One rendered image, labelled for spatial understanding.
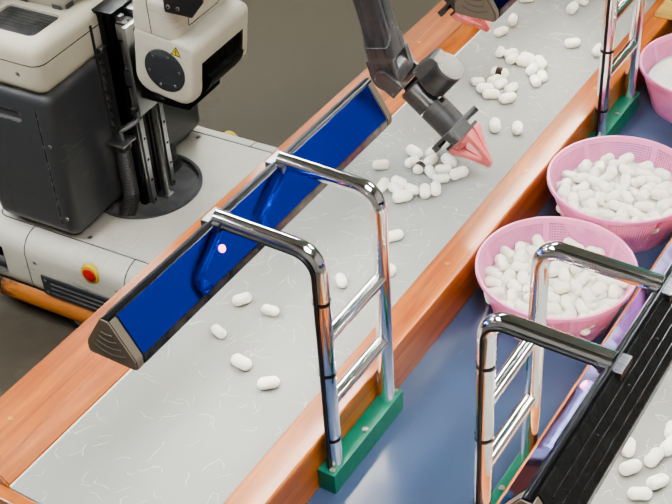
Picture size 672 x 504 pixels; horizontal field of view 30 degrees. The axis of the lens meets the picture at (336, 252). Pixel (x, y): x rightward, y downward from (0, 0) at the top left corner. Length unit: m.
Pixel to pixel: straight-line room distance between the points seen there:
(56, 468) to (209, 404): 0.24
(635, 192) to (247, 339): 0.77
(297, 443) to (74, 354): 0.41
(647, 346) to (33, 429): 0.92
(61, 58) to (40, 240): 0.50
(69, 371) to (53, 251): 1.09
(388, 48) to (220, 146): 1.10
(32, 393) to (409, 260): 0.66
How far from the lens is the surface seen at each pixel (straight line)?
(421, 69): 2.28
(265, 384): 1.93
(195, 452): 1.87
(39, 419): 1.94
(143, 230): 3.04
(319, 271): 1.59
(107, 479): 1.86
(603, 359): 1.44
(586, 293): 2.09
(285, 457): 1.81
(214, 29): 2.75
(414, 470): 1.90
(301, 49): 4.23
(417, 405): 1.99
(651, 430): 1.89
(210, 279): 1.64
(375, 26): 2.26
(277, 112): 3.92
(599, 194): 2.31
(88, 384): 1.98
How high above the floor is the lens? 2.12
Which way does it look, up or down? 39 degrees down
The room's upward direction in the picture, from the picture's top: 4 degrees counter-clockwise
